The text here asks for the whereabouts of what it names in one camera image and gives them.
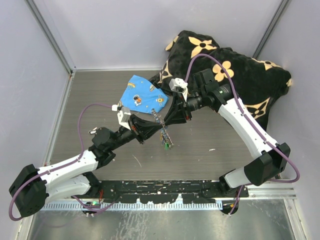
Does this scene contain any white blue large keyring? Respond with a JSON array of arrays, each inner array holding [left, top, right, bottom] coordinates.
[[151, 108, 170, 140]]

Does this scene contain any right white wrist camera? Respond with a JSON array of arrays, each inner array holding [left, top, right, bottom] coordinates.
[[169, 78, 188, 101]]

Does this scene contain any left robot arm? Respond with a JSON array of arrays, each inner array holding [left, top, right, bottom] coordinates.
[[8, 114, 163, 221]]

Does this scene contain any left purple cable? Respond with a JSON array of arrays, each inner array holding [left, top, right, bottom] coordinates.
[[8, 102, 118, 222]]

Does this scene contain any black key tag with key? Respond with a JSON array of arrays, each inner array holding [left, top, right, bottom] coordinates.
[[88, 127, 98, 135]]

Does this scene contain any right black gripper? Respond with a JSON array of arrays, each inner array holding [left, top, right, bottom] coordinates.
[[163, 90, 206, 126]]

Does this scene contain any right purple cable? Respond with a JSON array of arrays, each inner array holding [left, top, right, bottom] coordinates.
[[186, 53, 301, 218]]

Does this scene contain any aluminium frame rail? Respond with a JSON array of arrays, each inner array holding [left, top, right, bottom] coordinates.
[[45, 177, 296, 204]]

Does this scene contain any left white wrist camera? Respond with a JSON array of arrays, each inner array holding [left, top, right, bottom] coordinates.
[[111, 104, 131, 131]]

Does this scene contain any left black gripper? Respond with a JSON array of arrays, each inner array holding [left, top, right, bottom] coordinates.
[[109, 114, 163, 151]]

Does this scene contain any purple cable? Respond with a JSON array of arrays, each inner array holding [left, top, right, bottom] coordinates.
[[186, 53, 301, 218], [8, 102, 118, 222]]

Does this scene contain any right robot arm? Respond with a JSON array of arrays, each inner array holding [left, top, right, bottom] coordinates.
[[164, 69, 291, 197]]

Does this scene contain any black floral plush pillow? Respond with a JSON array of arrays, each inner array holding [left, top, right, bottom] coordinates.
[[149, 30, 292, 130]]

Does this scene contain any blue space print cloth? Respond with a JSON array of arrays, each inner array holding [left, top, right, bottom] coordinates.
[[118, 75, 169, 114]]

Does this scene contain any bunch of coloured keys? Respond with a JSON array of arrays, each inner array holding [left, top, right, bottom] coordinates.
[[161, 134, 173, 150]]

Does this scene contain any slotted cable duct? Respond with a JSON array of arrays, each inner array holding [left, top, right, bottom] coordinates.
[[41, 200, 223, 211]]

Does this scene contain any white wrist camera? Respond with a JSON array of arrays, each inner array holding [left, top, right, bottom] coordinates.
[[111, 104, 131, 131], [169, 78, 188, 101]]

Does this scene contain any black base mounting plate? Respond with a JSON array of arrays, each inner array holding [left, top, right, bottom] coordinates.
[[71, 179, 250, 205]]

